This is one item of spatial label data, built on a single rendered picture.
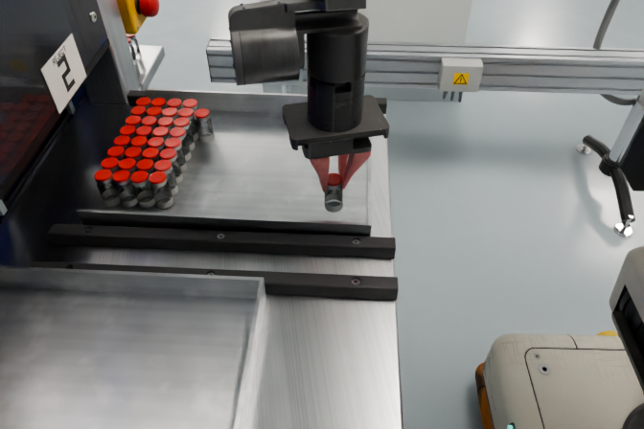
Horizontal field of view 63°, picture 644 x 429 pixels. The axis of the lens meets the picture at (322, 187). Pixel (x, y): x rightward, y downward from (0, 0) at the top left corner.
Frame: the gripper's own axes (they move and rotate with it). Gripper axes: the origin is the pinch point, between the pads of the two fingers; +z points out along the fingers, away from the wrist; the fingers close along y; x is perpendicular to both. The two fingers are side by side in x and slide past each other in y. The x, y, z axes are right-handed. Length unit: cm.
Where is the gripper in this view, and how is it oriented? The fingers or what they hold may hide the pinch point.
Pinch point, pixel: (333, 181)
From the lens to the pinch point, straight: 61.4
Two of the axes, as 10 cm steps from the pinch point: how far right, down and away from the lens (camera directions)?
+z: -0.1, 7.4, 6.7
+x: 2.2, 6.5, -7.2
